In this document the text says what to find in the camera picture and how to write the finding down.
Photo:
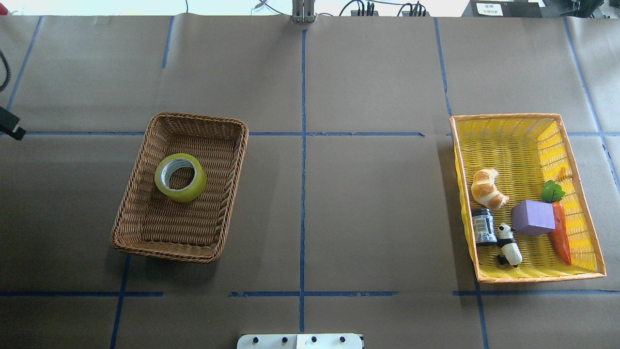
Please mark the yellow tape roll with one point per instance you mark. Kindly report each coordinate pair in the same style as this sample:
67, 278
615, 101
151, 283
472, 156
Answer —
170, 165

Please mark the brown wicker basket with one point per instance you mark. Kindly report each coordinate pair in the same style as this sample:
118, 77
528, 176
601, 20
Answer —
149, 223

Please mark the yellow plastic woven basket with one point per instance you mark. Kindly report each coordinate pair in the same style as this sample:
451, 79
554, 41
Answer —
527, 150

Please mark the toy croissant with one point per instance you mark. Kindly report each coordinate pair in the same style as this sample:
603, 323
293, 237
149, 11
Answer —
485, 191

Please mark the small black white can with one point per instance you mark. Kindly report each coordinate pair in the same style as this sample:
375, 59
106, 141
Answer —
483, 224

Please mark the panda figurine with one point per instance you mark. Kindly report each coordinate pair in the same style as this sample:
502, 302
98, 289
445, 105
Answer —
511, 254

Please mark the purple foam cube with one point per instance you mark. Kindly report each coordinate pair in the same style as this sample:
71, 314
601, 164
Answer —
533, 218

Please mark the toy carrot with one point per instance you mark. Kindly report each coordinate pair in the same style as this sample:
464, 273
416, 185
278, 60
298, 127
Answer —
553, 194

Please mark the black box white label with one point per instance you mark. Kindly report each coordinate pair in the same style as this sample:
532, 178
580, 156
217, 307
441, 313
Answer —
502, 8

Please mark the aluminium frame post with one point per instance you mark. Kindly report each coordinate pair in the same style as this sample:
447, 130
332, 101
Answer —
303, 11

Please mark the white camera pole base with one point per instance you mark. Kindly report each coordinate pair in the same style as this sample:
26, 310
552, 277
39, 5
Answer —
301, 341

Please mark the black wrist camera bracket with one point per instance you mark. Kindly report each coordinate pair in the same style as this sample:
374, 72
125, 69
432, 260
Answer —
9, 124

